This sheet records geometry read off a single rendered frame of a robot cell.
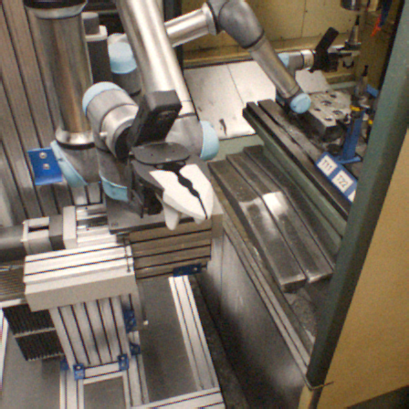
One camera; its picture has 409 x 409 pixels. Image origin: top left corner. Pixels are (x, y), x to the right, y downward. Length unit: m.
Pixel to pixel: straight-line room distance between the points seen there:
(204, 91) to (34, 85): 1.65
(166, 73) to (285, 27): 2.20
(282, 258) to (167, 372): 0.69
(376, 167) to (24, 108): 0.84
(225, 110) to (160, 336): 1.34
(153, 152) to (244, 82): 2.25
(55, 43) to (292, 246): 1.13
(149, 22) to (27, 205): 0.71
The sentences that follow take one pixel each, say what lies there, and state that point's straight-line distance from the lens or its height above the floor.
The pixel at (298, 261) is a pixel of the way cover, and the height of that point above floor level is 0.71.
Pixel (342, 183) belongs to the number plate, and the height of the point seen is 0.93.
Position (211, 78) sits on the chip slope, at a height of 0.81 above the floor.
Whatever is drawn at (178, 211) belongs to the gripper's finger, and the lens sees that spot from 0.50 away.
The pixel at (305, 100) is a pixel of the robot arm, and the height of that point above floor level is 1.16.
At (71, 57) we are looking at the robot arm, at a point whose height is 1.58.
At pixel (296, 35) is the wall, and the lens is 3.03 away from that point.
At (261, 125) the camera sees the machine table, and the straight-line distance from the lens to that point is 2.14.
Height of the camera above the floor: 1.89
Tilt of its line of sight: 39 degrees down
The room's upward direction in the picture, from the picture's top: straight up
